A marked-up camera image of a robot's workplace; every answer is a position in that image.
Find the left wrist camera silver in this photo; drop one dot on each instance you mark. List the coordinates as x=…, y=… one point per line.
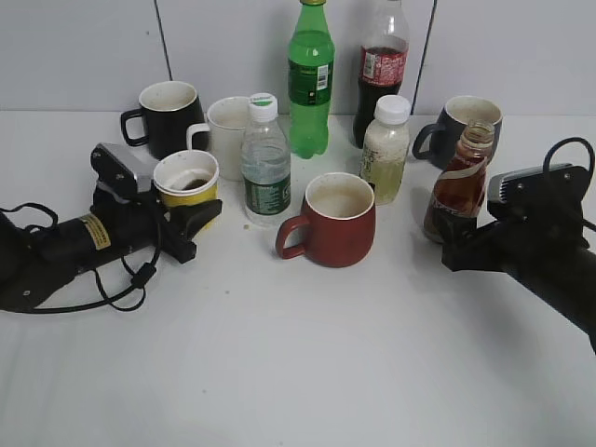
x=121, y=174

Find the dark blue ceramic mug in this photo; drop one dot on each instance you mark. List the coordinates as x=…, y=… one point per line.
x=436, y=142

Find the clear water bottle green label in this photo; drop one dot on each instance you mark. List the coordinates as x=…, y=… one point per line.
x=265, y=163

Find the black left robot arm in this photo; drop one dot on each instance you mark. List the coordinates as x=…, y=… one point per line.
x=37, y=261

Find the coffee bottle brown liquid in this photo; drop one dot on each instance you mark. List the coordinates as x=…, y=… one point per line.
x=460, y=188

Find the red ceramic mug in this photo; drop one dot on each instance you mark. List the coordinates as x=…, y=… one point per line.
x=336, y=224

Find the green soda bottle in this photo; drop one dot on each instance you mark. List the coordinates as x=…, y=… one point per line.
x=311, y=67

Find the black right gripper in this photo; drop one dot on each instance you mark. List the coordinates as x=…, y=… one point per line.
x=516, y=236

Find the pale juice bottle white cap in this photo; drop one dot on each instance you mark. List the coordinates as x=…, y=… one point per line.
x=385, y=147

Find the black ceramic mug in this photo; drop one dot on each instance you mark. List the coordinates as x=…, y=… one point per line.
x=167, y=109

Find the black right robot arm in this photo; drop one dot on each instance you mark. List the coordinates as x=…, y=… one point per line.
x=566, y=282

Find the cola bottle red label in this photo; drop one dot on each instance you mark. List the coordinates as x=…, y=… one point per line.
x=384, y=50

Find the yellow paper cup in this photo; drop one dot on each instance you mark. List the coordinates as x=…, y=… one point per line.
x=187, y=178

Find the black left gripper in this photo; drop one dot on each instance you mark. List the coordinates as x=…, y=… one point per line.
x=116, y=227

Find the white ceramic mug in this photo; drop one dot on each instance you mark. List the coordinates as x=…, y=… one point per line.
x=227, y=120

